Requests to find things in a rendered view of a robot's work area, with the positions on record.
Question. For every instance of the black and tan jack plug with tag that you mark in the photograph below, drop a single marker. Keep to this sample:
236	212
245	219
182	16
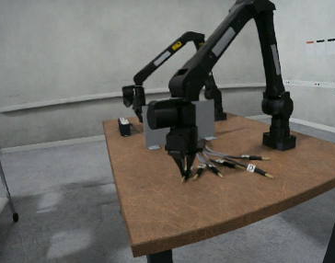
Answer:
253	168

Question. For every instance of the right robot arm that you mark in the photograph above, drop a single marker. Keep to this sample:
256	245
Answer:
210	93

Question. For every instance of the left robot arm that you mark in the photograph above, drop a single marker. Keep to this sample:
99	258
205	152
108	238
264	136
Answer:
183	84

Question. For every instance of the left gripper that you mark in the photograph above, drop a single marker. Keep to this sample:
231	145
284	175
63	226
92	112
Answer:
189	155

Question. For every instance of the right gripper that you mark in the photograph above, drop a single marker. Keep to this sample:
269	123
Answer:
138	111

